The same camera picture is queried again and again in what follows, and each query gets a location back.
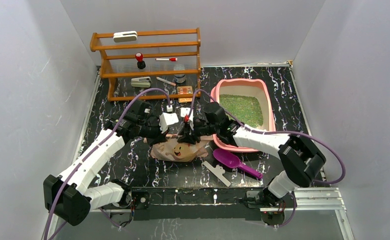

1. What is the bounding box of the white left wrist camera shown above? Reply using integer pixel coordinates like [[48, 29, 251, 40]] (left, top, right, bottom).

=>
[[159, 104, 179, 134]]

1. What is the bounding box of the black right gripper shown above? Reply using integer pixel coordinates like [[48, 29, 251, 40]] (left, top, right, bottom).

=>
[[178, 116, 220, 145]]

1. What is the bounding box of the orange snack packet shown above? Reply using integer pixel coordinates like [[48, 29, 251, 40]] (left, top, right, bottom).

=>
[[177, 86, 193, 103]]

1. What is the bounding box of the grey stapler lower shelf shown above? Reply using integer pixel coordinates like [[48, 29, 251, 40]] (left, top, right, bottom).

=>
[[130, 76, 151, 88]]

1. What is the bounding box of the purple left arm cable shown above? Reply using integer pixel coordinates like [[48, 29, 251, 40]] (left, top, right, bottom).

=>
[[42, 87, 173, 240]]

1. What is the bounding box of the white pen on shelf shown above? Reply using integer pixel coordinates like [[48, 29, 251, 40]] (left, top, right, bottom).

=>
[[156, 77, 177, 86]]

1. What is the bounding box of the white stapler on top shelf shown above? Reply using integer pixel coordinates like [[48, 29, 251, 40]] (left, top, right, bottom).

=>
[[113, 30, 138, 43]]

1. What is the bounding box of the grey bag sealing clip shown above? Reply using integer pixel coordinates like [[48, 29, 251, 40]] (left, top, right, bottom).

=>
[[202, 161, 231, 187]]

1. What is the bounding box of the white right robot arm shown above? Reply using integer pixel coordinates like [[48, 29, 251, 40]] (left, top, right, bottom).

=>
[[178, 102, 326, 207]]

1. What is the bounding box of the small glass jar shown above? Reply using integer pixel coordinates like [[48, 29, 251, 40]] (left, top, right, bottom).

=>
[[173, 64, 186, 84]]

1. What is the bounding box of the red black stamp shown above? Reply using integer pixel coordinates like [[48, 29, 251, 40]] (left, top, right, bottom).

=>
[[135, 52, 146, 70]]

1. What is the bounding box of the red white marker pen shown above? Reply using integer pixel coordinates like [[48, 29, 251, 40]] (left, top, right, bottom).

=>
[[155, 57, 178, 62]]

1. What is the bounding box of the pink cat litter box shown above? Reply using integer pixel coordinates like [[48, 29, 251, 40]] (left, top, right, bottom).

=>
[[209, 78, 277, 154]]

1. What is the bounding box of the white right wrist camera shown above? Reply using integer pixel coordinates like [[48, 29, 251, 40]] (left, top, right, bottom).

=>
[[180, 107, 194, 131]]

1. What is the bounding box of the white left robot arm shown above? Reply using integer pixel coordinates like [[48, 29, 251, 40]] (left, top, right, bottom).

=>
[[43, 100, 178, 226]]

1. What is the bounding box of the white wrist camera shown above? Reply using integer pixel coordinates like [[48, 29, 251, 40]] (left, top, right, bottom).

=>
[[159, 104, 179, 134], [180, 107, 194, 131]]

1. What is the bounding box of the orange wooden shelf rack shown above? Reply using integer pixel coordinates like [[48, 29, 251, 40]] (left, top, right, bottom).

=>
[[89, 28, 202, 102]]

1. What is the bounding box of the purple litter scoop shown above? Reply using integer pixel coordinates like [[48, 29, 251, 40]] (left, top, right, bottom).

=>
[[213, 148, 263, 180]]

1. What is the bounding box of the cat litter bag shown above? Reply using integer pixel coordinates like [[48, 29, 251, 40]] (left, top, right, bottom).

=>
[[150, 134, 213, 163]]

